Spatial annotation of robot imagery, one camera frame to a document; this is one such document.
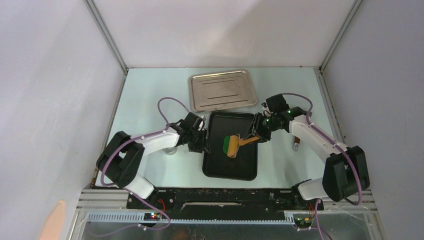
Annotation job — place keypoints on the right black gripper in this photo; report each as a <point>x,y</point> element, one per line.
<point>257,130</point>

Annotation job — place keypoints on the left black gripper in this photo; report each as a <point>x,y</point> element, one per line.
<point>201,146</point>

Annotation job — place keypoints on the green dough piece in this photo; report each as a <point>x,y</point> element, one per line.
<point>226,143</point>

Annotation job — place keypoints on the wooden dough roller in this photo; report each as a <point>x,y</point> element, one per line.
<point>236,142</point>

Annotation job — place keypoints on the black plastic tray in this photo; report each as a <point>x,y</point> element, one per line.
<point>227,158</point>

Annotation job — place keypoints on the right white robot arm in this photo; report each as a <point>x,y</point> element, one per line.
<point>345,168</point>

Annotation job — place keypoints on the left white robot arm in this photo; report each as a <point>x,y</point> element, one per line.
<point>121,159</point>

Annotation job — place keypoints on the silver metal tray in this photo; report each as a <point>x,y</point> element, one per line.
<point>221,90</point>

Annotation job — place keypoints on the metal scraper with wooden handle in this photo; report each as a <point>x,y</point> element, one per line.
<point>295,143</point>

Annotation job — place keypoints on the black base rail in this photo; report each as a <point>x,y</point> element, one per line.
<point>229,204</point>

